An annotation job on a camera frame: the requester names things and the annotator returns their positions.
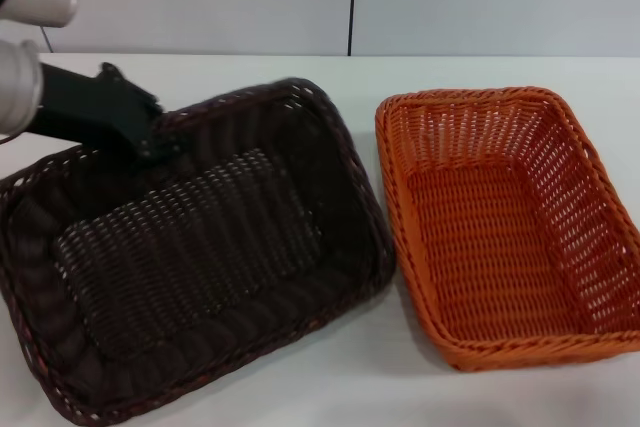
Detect orange woven basket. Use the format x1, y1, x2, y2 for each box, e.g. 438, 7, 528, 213
374, 86, 640, 374

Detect dark brown woven basket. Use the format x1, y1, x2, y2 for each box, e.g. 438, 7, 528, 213
0, 76, 399, 426

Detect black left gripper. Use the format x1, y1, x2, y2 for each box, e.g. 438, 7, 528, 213
28, 61, 182, 166

